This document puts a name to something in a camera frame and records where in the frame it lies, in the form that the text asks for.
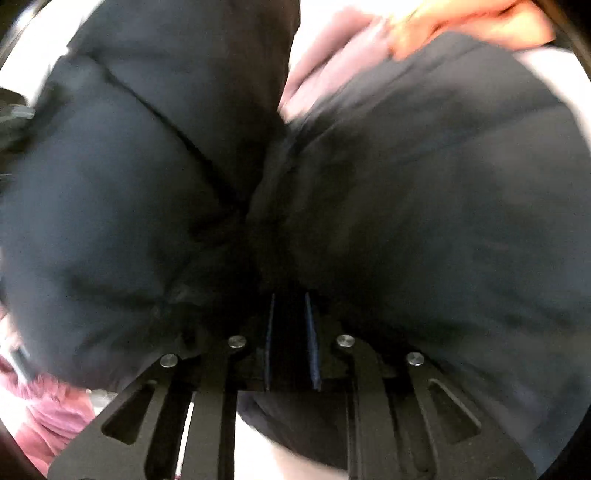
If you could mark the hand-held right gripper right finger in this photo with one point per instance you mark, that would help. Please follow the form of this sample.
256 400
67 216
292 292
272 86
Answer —
312 344

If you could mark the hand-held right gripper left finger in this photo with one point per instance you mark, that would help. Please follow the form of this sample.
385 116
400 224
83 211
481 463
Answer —
269 344

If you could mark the black puffer jacket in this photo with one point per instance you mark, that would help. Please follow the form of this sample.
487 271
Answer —
392 207

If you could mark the maroon pink garment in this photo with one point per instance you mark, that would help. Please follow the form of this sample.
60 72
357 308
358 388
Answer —
51 415

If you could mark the pink cloth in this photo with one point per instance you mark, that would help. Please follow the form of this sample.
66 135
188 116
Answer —
332 60

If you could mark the dark object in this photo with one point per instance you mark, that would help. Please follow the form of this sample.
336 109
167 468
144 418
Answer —
14 124

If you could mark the orange cloth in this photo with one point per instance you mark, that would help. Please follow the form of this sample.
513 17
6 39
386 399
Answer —
461 23

